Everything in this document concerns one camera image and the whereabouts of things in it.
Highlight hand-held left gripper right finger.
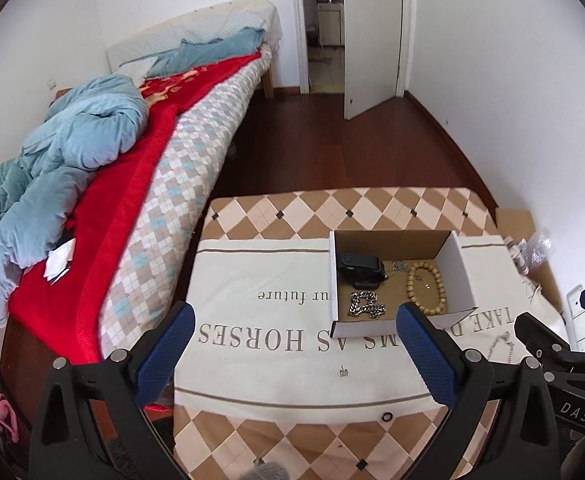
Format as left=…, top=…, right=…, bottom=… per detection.
left=395, top=304, right=561, bottom=480

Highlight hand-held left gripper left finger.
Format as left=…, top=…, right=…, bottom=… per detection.
left=28, top=301, right=196, bottom=480

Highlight silver chain necklace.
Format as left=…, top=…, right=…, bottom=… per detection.
left=485, top=332, right=521, bottom=366

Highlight white cardboard box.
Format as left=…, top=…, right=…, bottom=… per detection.
left=329, top=230, right=479, bottom=339

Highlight white power strip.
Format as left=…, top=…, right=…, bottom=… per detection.
left=567, top=285, right=585, bottom=354

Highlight clear plastic bag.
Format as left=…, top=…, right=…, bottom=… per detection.
left=507, top=232, right=554, bottom=277

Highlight checkered printed tablecloth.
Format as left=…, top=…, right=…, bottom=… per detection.
left=172, top=187, right=568, bottom=480

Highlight black smartwatch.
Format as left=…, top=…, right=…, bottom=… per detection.
left=337, top=254, right=387, bottom=290

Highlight white papers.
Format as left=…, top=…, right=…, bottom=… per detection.
left=42, top=237, right=78, bottom=282

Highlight checkered bedsheet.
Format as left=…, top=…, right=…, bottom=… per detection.
left=97, top=45, right=274, bottom=361

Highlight red blanket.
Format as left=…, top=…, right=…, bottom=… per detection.
left=7, top=52, right=264, bottom=367

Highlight grey fluffy object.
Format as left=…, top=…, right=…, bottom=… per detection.
left=240, top=462, right=294, bottom=480

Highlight pink slipper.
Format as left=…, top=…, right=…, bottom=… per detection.
left=0, top=393, right=20, bottom=444

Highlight light blue quilt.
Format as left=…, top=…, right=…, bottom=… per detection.
left=0, top=74, right=150, bottom=322

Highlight wooden bed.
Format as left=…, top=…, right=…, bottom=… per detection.
left=0, top=0, right=284, bottom=403

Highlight teal blanket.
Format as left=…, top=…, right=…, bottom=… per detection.
left=147, top=27, right=266, bottom=79

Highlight white door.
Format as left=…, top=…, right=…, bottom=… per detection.
left=341, top=0, right=405, bottom=121

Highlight white cabinet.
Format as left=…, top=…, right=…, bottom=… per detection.
left=317, top=2, right=346, bottom=47

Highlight wooden bead bracelet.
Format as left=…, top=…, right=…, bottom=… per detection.
left=405, top=261, right=446, bottom=317

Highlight chunky silver chain bracelet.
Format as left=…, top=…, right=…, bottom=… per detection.
left=347, top=290, right=387, bottom=320

